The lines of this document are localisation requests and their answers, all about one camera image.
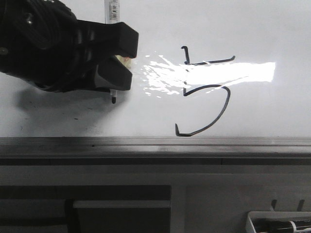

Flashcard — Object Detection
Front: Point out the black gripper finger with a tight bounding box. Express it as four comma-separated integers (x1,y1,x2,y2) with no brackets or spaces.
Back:
78,20,138,58
94,58,132,92

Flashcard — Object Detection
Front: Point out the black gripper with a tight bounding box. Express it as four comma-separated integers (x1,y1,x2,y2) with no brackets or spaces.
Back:
0,0,97,92

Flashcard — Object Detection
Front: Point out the white whiteboard marker with tape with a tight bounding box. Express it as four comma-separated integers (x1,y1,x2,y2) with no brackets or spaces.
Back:
104,0,132,104

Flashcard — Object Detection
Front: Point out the grey panel under whiteboard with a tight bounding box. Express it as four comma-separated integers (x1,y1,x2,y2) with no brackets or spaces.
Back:
0,185,171,233

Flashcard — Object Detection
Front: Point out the white marker tray holder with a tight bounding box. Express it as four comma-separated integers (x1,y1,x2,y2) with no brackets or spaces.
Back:
245,211,311,233

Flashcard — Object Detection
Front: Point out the black marker in tray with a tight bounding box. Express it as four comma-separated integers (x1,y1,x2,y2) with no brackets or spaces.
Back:
254,220,311,233

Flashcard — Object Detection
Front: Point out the white whiteboard with aluminium frame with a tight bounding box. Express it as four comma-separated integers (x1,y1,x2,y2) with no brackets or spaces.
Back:
0,0,311,165

